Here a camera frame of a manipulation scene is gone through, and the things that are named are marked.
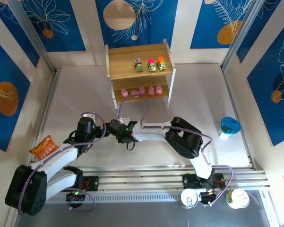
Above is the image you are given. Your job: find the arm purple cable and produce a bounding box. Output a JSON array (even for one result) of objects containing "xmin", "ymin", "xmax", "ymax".
[
  {"xmin": 18, "ymin": 111, "xmax": 109, "ymax": 216},
  {"xmin": 118, "ymin": 94, "xmax": 234, "ymax": 207}
]

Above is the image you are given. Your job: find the green truck with striped box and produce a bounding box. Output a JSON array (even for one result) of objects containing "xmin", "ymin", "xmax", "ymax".
[{"xmin": 133, "ymin": 57, "xmax": 144, "ymax": 73}]

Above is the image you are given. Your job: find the white drink can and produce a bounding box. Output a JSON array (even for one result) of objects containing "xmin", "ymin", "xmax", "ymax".
[
  {"xmin": 181, "ymin": 188, "xmax": 201, "ymax": 209},
  {"xmin": 225, "ymin": 188, "xmax": 250, "ymax": 209}
]

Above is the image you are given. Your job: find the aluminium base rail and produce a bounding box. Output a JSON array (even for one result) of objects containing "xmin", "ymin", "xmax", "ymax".
[{"xmin": 35, "ymin": 165, "xmax": 270, "ymax": 203}]

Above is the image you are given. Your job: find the orange snack bag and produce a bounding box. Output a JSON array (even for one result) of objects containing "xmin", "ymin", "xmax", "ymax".
[{"xmin": 28, "ymin": 134, "xmax": 60, "ymax": 159}]

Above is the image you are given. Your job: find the wooden shelf with white frame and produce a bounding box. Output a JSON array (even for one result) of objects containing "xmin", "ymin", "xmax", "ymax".
[{"xmin": 105, "ymin": 38, "xmax": 176, "ymax": 120}]

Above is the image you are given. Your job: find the green truck with orange mixer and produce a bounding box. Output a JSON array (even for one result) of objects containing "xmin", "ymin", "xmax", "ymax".
[{"xmin": 156, "ymin": 56, "xmax": 167, "ymax": 71}]

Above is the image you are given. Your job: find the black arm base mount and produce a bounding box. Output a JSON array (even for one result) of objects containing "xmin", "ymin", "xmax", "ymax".
[
  {"xmin": 183, "ymin": 174, "xmax": 225, "ymax": 206},
  {"xmin": 66, "ymin": 176, "xmax": 100, "ymax": 209}
]

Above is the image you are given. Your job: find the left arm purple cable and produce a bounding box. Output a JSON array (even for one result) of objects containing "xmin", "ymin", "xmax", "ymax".
[{"xmin": 18, "ymin": 111, "xmax": 109, "ymax": 216}]

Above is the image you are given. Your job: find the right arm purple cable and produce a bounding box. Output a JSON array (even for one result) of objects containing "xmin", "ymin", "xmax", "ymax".
[{"xmin": 118, "ymin": 94, "xmax": 234, "ymax": 207}]

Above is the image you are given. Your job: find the green truck with pink mixer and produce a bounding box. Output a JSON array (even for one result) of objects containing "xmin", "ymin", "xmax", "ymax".
[{"xmin": 147, "ymin": 58, "xmax": 157, "ymax": 72}]

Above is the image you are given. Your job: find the aluminium frame post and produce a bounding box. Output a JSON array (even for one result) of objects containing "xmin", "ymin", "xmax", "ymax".
[
  {"xmin": 221, "ymin": 0, "xmax": 269, "ymax": 71},
  {"xmin": 8, "ymin": 0, "xmax": 62, "ymax": 76}
]

